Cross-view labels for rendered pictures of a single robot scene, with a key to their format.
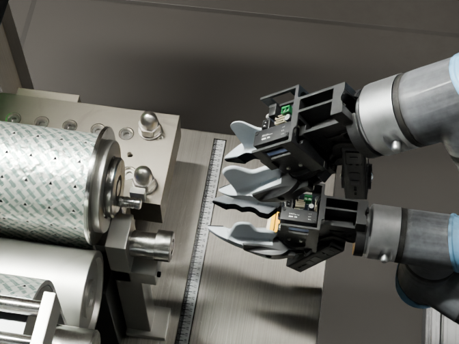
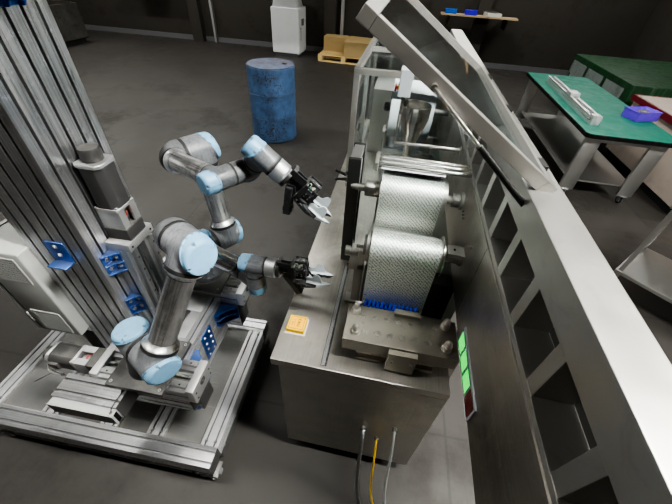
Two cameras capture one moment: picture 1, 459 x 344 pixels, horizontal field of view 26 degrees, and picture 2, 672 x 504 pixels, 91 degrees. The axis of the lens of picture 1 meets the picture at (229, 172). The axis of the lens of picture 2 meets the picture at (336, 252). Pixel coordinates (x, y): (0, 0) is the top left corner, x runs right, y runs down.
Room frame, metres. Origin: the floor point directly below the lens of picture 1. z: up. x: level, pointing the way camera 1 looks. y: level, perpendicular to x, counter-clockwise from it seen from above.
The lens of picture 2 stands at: (1.50, 0.03, 2.02)
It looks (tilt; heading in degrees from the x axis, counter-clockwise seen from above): 42 degrees down; 179
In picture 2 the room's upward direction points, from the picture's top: 4 degrees clockwise
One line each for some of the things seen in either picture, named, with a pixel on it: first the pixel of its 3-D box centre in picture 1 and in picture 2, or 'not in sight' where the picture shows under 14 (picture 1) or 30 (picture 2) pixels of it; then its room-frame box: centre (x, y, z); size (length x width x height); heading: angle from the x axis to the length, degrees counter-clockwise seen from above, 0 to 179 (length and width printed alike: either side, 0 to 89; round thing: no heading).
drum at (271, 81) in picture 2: not in sight; (273, 100); (-3.25, -0.94, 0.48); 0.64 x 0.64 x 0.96
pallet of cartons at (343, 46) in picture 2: not in sight; (346, 49); (-8.29, 0.04, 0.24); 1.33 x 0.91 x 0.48; 83
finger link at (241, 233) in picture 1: (241, 230); (321, 269); (0.61, -0.02, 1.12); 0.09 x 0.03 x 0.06; 90
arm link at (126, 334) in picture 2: not in sight; (135, 338); (0.88, -0.65, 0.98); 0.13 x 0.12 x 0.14; 53
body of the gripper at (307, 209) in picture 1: (321, 222); (292, 269); (0.62, -0.12, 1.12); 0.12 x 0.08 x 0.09; 81
